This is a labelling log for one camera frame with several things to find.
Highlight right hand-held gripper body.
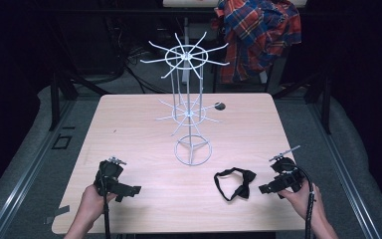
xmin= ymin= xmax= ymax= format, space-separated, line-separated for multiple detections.
xmin=268 ymin=144 xmax=305 ymax=200

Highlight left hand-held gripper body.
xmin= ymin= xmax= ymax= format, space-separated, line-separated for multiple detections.
xmin=94 ymin=156 xmax=131 ymax=197

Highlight person's right hand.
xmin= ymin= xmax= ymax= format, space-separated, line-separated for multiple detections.
xmin=278 ymin=181 xmax=323 ymax=222

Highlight person's left hand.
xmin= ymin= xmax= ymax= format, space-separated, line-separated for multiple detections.
xmin=79 ymin=183 xmax=117 ymax=230

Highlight black bow tie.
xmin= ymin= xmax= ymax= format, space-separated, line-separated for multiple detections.
xmin=213 ymin=166 xmax=258 ymax=202

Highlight grey tape strip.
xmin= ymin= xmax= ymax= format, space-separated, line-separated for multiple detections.
xmin=43 ymin=204 xmax=71 ymax=225

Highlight red blue plaid shirt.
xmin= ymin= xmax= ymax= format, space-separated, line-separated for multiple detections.
xmin=211 ymin=0 xmax=302 ymax=85

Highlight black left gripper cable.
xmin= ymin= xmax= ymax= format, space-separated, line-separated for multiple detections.
xmin=99 ymin=164 xmax=111 ymax=239

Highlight metal floor rail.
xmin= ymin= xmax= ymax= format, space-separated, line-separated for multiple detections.
xmin=0 ymin=99 xmax=78 ymax=239
xmin=306 ymin=99 xmax=382 ymax=239

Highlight black metal frame stand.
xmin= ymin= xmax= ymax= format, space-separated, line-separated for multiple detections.
xmin=272 ymin=71 xmax=333 ymax=135
xmin=48 ymin=70 xmax=111 ymax=132

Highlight white wire display rack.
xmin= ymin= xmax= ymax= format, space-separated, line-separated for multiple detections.
xmin=139 ymin=31 xmax=231 ymax=167

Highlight black floor cables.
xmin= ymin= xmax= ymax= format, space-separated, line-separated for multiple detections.
xmin=105 ymin=19 xmax=180 ymax=95

